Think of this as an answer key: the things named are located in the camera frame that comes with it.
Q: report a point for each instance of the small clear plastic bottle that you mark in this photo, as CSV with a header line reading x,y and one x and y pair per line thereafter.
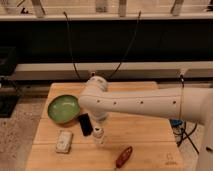
x,y
99,135

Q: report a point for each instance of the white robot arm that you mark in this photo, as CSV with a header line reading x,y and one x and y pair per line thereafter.
x,y
182,103

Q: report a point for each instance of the black smartphone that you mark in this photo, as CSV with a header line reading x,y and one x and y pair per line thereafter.
x,y
85,124

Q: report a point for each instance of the green bowl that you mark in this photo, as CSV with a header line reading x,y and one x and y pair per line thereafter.
x,y
63,109

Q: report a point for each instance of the white rectangular box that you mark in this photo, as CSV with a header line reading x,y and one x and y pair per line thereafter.
x,y
64,141

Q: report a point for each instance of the blue connector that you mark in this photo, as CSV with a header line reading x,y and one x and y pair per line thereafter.
x,y
175,123

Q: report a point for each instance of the black equipment at left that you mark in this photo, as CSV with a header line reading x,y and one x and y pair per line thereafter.
x,y
8,64

